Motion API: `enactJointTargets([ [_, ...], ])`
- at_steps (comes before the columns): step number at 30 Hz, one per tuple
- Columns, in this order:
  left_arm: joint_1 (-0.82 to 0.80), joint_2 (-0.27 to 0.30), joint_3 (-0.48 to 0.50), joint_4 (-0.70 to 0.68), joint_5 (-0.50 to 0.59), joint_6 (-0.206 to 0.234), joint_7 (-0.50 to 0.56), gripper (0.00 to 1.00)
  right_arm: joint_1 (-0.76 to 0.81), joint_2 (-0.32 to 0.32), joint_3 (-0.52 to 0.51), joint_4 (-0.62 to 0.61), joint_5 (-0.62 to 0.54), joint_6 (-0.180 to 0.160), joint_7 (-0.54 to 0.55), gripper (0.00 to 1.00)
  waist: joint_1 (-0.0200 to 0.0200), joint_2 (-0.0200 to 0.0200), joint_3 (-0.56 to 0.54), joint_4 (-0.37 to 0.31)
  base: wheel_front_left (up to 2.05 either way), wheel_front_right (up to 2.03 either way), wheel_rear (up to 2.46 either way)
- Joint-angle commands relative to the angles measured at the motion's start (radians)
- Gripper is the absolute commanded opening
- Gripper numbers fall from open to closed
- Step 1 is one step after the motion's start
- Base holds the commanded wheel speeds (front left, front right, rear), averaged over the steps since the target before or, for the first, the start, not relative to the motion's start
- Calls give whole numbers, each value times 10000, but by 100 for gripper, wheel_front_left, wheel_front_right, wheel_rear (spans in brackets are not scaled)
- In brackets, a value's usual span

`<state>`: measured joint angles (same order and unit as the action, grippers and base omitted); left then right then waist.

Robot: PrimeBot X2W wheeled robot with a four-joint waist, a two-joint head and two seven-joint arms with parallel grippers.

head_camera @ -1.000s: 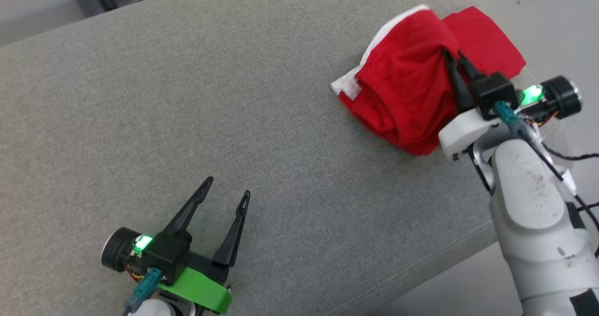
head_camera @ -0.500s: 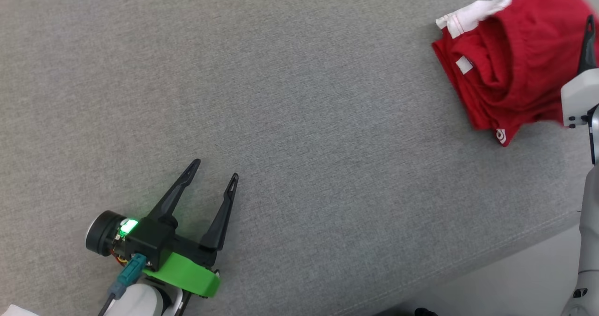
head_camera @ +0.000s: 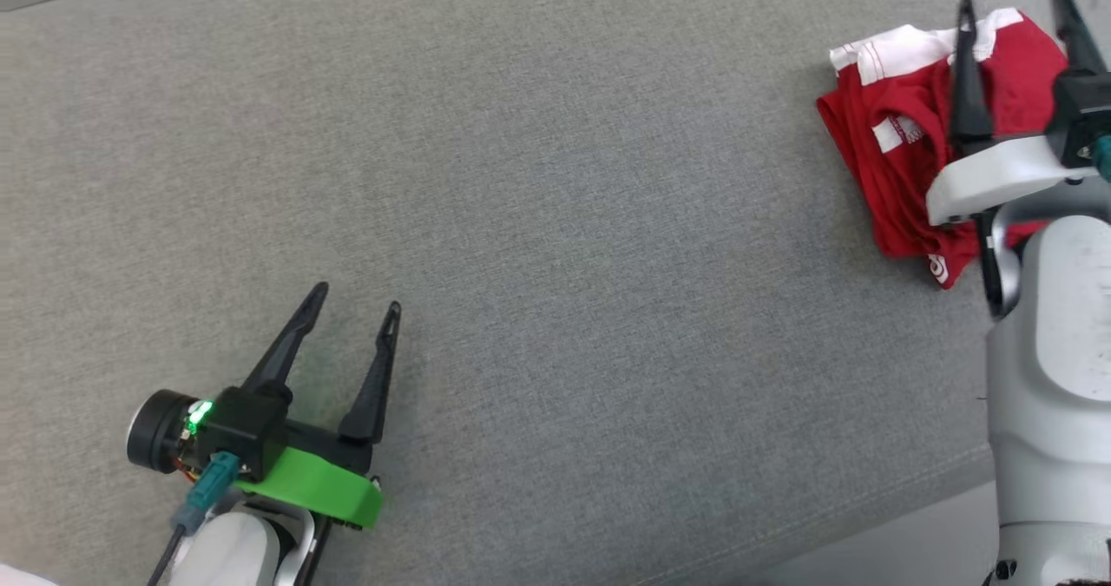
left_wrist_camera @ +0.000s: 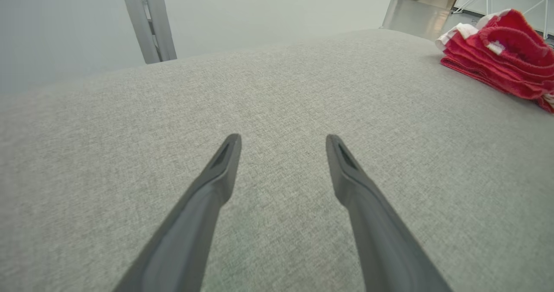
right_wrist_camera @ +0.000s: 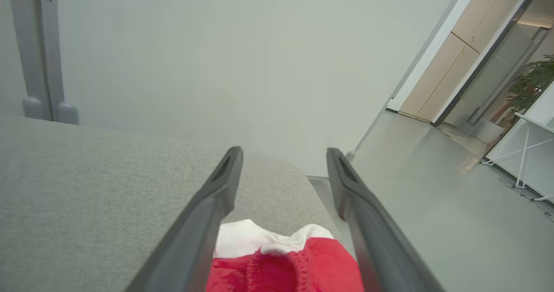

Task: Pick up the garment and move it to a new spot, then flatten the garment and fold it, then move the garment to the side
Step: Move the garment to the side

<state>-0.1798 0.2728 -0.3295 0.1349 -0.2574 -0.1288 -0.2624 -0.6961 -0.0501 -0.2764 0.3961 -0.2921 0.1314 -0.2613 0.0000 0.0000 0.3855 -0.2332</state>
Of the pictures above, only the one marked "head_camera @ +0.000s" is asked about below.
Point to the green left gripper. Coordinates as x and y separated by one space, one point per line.
321 486

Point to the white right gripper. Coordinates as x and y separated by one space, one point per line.
998 174

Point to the red basketball shorts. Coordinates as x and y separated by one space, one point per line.
903 187

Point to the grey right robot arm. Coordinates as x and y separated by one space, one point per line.
1059 352

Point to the grey fabric sofa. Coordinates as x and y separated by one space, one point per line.
564 221

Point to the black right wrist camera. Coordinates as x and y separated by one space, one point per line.
1085 113

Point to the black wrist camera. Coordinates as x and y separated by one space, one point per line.
247 421
1085 113

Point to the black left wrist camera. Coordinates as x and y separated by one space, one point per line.
247 421

